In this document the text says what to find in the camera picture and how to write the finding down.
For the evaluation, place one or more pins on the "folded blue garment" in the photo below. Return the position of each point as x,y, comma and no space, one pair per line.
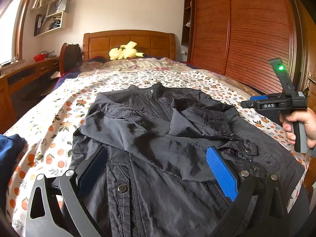
9,158

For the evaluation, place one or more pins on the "black backpack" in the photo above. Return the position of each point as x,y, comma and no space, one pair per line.
74,54

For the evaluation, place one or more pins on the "person's right hand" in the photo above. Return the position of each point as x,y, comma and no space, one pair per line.
309,128

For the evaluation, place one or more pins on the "wooden desk cabinet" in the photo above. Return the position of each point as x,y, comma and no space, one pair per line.
14,79

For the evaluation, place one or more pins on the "black jacket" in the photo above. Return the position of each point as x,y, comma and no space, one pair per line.
153,138

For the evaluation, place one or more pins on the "white wall shelf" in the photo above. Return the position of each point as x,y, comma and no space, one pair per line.
55,27

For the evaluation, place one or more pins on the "wooden bed headboard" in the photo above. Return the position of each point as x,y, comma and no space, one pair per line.
153,42

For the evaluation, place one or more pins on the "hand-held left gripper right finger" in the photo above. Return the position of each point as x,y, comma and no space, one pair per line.
221,172

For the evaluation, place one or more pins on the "beige floral quilt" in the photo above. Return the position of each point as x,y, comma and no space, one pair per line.
148,65

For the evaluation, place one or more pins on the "bed with orange-print sheet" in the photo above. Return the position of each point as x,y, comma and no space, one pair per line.
98,81

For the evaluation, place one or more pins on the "wooden chair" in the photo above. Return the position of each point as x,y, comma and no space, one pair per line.
63,59

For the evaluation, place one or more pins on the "red bowl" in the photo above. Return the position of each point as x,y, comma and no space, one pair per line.
39,58

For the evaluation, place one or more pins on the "window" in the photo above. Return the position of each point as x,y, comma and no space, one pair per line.
12,29

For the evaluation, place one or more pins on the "navy blue blanket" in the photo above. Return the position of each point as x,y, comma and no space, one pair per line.
63,77

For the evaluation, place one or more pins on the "dark file binders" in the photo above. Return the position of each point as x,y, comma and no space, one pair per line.
38,24

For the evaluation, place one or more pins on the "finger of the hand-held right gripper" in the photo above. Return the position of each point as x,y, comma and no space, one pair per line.
249,104
259,97

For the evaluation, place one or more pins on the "white paper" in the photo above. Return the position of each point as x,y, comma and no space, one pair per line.
55,75

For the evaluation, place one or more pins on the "wooden louvered wardrobe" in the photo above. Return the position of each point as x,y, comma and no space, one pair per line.
246,29

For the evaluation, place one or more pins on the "white paper bag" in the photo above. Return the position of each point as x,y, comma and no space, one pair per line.
56,7

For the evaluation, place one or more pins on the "yellow plush toy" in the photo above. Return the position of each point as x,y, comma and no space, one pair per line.
123,53

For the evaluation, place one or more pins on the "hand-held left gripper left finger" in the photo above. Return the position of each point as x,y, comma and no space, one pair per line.
95,167

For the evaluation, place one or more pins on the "wooden door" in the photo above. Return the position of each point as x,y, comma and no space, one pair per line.
309,61

